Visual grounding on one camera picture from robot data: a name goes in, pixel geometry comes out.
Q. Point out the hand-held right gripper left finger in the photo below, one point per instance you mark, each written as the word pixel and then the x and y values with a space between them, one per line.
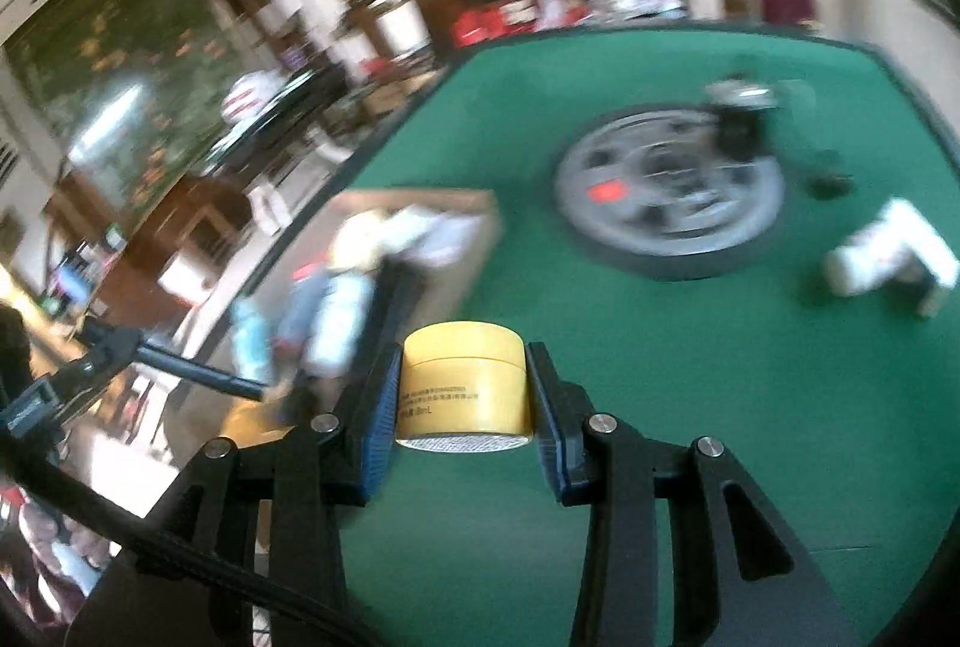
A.
pixel 379 422

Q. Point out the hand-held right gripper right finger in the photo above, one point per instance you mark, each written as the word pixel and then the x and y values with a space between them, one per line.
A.
pixel 546 422

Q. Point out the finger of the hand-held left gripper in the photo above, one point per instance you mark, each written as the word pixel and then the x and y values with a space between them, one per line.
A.
pixel 202 373

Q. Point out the yellow jar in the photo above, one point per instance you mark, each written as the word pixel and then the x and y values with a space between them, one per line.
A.
pixel 465 385

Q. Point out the cardboard box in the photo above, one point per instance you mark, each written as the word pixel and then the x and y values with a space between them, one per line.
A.
pixel 480 242

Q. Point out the pale green case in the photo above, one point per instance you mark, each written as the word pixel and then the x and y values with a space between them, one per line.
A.
pixel 250 338

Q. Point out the white printed bottle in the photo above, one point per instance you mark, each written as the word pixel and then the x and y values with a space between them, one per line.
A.
pixel 341 325

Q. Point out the cream round device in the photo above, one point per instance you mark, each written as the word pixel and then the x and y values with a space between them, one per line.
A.
pixel 360 242

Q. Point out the grey toy wheel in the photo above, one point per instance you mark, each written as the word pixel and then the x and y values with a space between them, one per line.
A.
pixel 675 220

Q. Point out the black cup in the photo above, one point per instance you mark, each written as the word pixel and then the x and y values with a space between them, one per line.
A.
pixel 739 130

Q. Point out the green wall painting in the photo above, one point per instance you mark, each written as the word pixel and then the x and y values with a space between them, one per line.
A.
pixel 112 77

